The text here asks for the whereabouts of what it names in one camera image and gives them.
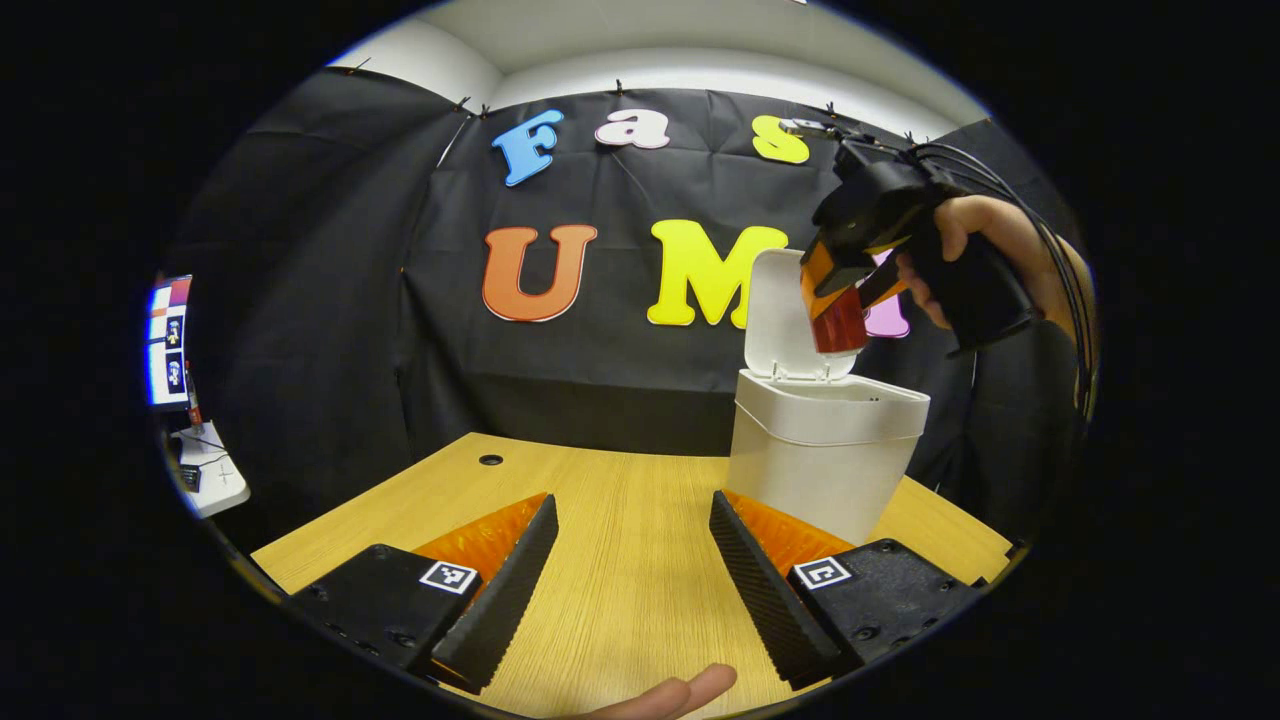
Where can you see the white side table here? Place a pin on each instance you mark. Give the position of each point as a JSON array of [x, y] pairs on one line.
[[215, 490]]

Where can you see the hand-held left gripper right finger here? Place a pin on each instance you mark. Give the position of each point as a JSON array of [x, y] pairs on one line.
[[760, 590]]

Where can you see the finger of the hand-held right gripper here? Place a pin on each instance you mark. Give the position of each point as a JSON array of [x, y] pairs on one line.
[[885, 285], [810, 290]]

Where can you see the black backdrop cloth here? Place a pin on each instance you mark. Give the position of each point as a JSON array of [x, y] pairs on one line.
[[330, 300]]

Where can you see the wooden desktop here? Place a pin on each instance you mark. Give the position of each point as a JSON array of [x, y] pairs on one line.
[[630, 560]]

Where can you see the lit computer monitor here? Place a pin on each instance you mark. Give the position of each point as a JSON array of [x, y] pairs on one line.
[[170, 345]]

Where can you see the small black device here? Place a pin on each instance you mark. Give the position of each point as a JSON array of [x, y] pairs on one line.
[[194, 479]]

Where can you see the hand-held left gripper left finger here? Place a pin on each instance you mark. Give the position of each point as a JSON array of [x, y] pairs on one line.
[[510, 590]]

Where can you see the red pop can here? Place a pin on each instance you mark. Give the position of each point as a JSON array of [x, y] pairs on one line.
[[838, 330]]

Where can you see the white desktop garbage bin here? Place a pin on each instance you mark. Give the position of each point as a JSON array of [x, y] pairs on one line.
[[820, 470]]

